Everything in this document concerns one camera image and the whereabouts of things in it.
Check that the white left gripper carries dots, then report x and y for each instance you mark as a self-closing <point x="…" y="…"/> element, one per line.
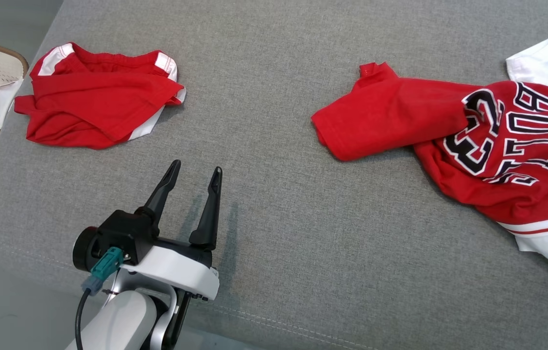
<point x="181" y="270"/>

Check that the red Bulls shorts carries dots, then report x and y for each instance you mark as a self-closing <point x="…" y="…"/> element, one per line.
<point x="94" y="102"/>

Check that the red Bulls jersey shirt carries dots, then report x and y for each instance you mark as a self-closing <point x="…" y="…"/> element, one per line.
<point x="473" y="160"/>

